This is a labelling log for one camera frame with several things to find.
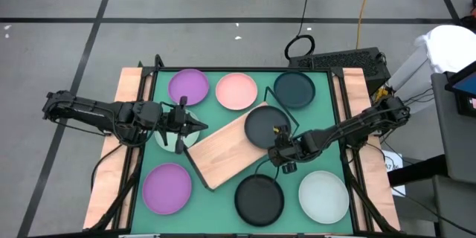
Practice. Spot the black plate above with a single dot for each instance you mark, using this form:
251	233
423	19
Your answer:
259	200

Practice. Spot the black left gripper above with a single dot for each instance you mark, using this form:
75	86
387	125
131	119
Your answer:
178	122

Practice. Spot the grey tube-shaped object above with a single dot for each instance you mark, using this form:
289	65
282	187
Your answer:
409	70

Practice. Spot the yellow gripper tag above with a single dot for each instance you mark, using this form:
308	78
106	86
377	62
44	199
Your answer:
275	130

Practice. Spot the white fabric bundle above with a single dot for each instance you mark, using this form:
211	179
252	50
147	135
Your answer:
450	46

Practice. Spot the green table mat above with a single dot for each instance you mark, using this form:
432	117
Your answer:
215	219

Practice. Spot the grey desk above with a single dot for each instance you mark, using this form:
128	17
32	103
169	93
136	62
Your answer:
457	145

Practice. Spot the mint green plate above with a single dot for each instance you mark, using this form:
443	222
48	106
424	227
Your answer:
191	140

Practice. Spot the black tablet with blue screen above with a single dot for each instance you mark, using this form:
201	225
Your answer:
466	83

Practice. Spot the wooden shelf with black frame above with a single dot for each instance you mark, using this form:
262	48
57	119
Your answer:
227	152

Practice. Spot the large purple plate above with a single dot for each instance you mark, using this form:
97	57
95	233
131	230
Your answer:
167	189

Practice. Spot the black furniture leg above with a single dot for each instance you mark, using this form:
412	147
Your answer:
416	171

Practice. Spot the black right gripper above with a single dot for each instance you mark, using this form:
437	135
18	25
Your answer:
290	154

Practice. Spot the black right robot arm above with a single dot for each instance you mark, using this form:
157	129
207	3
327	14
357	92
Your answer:
353	124

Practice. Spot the pale grey plate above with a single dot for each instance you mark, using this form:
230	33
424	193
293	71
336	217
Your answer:
323	197

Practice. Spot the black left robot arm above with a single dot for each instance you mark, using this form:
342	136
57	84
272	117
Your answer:
93	113

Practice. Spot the dark grey plate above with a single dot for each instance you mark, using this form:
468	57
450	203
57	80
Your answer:
260	122

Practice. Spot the white paper sheet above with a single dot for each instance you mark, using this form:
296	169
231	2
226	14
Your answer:
392	163

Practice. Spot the black computer case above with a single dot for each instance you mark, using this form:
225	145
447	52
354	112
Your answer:
342	61

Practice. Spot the pink plate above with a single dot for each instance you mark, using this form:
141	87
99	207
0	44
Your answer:
236	91

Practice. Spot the small purple plate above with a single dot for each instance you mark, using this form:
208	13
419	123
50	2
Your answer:
188	87

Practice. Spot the dark teal plate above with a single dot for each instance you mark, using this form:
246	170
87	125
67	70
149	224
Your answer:
294	90

